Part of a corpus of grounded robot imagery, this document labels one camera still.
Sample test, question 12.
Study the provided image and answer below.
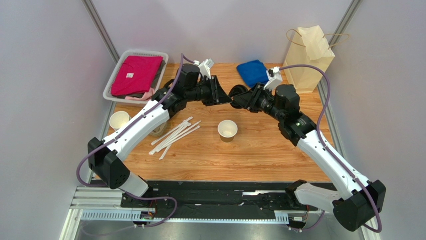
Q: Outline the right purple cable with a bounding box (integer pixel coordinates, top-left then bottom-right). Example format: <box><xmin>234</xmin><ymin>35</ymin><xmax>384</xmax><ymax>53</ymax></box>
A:
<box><xmin>278</xmin><ymin>64</ymin><xmax>384</xmax><ymax>234</ymax></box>

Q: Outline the stack of paper cups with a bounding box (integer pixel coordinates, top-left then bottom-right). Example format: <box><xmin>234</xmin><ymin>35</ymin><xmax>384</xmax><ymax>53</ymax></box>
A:
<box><xmin>109</xmin><ymin>111</ymin><xmax>132</xmax><ymax>131</ymax></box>

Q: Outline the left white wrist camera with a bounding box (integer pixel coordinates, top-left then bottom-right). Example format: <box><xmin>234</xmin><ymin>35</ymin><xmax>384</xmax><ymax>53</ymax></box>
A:
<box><xmin>194</xmin><ymin>58</ymin><xmax>215</xmax><ymax>79</ymax></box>

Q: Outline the purple cable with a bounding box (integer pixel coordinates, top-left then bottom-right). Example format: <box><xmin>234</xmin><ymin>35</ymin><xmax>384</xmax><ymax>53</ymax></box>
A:
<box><xmin>76</xmin><ymin>53</ymin><xmax>201</xmax><ymax>229</ymax></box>
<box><xmin>278</xmin><ymin>64</ymin><xmax>384</xmax><ymax>234</ymax></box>

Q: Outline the blue folded cloth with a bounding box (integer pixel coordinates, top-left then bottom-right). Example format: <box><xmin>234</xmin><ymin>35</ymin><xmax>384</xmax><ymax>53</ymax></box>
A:
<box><xmin>236</xmin><ymin>60</ymin><xmax>269</xmax><ymax>88</ymax></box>

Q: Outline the aluminium frame rail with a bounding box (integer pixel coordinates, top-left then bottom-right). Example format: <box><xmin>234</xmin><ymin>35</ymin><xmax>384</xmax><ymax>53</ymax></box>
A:
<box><xmin>61</xmin><ymin>187</ymin><xmax>380</xmax><ymax>240</ymax></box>

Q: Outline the white plastic basket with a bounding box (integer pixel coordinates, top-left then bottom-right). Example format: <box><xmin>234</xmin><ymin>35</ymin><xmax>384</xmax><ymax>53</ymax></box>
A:
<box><xmin>103</xmin><ymin>49</ymin><xmax>169</xmax><ymax>106</ymax></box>

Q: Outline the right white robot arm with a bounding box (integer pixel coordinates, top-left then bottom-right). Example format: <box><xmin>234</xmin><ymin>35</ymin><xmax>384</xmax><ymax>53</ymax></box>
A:
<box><xmin>229</xmin><ymin>83</ymin><xmax>387</xmax><ymax>232</ymax></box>

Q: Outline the white wrapped straw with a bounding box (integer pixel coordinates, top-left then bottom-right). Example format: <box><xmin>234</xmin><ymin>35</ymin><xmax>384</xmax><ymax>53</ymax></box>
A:
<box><xmin>149</xmin><ymin>119</ymin><xmax>202</xmax><ymax>156</ymax></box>
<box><xmin>159</xmin><ymin>144</ymin><xmax>172</xmax><ymax>161</ymax></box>
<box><xmin>149</xmin><ymin>122</ymin><xmax>192</xmax><ymax>156</ymax></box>
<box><xmin>151</xmin><ymin>116</ymin><xmax>193</xmax><ymax>146</ymax></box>
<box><xmin>155</xmin><ymin>125</ymin><xmax>200</xmax><ymax>152</ymax></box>

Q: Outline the cardboard cup carrier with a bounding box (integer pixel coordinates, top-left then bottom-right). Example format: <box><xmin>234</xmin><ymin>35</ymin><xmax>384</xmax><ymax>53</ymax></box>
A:
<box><xmin>149</xmin><ymin>122</ymin><xmax>169</xmax><ymax>138</ymax></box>

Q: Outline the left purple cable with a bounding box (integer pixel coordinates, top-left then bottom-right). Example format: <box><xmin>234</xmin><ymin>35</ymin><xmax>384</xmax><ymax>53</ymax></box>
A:
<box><xmin>76</xmin><ymin>53</ymin><xmax>201</xmax><ymax>229</ymax></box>

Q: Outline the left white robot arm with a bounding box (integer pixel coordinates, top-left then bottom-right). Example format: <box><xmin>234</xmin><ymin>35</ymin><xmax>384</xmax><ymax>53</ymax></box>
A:
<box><xmin>88</xmin><ymin>64</ymin><xmax>232</xmax><ymax>197</ymax></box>

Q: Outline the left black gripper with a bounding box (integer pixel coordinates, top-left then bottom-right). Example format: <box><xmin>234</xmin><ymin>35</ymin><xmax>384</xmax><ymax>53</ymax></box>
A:
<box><xmin>186</xmin><ymin>76</ymin><xmax>234</xmax><ymax>108</ymax></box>

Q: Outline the single brown paper cup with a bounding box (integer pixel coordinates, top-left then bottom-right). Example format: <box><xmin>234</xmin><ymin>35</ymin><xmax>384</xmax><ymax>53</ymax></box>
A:
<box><xmin>217</xmin><ymin>120</ymin><xmax>239</xmax><ymax>143</ymax></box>

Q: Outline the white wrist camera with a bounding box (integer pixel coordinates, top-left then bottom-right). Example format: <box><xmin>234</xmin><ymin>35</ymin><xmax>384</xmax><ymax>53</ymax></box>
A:
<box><xmin>263</xmin><ymin>67</ymin><xmax>283</xmax><ymax>92</ymax></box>
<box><xmin>194</xmin><ymin>58</ymin><xmax>215</xmax><ymax>79</ymax></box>

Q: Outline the magenta folded cloth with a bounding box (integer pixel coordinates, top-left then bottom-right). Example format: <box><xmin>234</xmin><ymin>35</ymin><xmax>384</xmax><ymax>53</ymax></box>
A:
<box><xmin>111</xmin><ymin>55</ymin><xmax>165</xmax><ymax>97</ymax></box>

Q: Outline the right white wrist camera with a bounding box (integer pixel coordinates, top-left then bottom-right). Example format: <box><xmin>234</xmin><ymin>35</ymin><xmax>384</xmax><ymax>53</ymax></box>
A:
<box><xmin>263</xmin><ymin>67</ymin><xmax>283</xmax><ymax>92</ymax></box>

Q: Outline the beige paper bag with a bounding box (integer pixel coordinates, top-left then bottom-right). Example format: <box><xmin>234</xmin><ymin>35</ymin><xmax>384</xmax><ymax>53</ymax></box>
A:
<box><xmin>283</xmin><ymin>25</ymin><xmax>336</xmax><ymax>94</ymax></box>

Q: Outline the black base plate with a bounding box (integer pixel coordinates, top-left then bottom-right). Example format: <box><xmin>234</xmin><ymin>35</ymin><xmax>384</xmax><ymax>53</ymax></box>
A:
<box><xmin>120</xmin><ymin>181</ymin><xmax>317</xmax><ymax>220</ymax></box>

